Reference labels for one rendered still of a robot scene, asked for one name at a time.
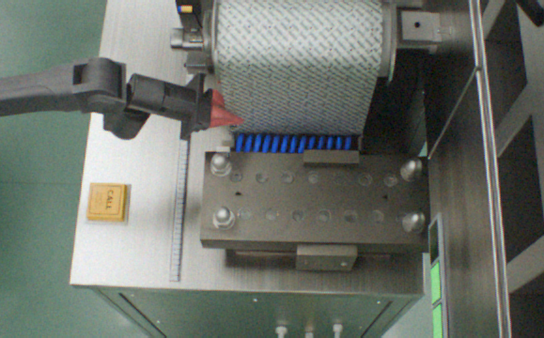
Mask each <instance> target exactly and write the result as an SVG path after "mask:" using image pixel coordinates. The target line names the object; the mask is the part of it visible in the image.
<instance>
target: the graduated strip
mask: <svg viewBox="0 0 544 338"><path fill-rule="evenodd" d="M195 75H196V74H188V71H187V68H186V79H185V85H187V84H188V83H189V82H190V81H191V80H192V79H193V78H194V77H195ZM190 145H191V139H189V140H188V141H183V140H179V159H178V171H177V184H176V195H175V206H174V218H173V231H172V242H171V243H172V253H171V265H170V276H169V282H178V283H181V272H182V259H183V247H184V235H185V226H184V222H185V208H186V196H187V184H188V171H189V158H190Z"/></svg>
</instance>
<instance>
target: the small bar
mask: <svg viewBox="0 0 544 338"><path fill-rule="evenodd" d="M359 164H360V158H359V150H329V149H305V150H304V152H303V166H324V167H359Z"/></svg>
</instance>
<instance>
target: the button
mask: <svg viewBox="0 0 544 338"><path fill-rule="evenodd" d="M127 189H128V188H127V186H126V185H125V184H121V183H90V188H89V196H88V203H87V210H86V217H87V218H88V219H89V220H90V221H118V222H122V221H124V214H125V206H126V197H127Z"/></svg>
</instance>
